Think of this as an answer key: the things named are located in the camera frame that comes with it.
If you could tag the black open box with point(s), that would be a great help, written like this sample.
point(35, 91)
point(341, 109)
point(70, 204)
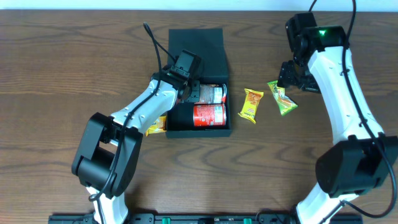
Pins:
point(208, 45)

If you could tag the red Pringles can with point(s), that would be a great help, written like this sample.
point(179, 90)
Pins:
point(211, 94)
point(209, 115)

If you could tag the green yellow snack packet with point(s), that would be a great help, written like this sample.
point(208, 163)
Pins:
point(284, 103)

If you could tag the yellow peanut butter biscuit packet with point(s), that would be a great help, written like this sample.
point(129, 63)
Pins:
point(251, 104)

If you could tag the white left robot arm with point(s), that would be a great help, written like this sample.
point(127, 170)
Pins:
point(107, 155)

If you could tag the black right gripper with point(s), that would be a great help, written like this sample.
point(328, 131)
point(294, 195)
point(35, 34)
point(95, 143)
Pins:
point(292, 76)

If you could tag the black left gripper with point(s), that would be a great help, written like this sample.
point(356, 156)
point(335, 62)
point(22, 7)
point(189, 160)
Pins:
point(193, 91)

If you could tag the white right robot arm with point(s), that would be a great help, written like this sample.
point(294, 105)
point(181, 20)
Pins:
point(362, 156)

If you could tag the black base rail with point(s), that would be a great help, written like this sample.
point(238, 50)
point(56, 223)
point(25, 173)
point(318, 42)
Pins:
point(148, 218)

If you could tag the yellow almond biscuit packet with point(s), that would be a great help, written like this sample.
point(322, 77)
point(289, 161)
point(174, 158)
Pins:
point(158, 126)

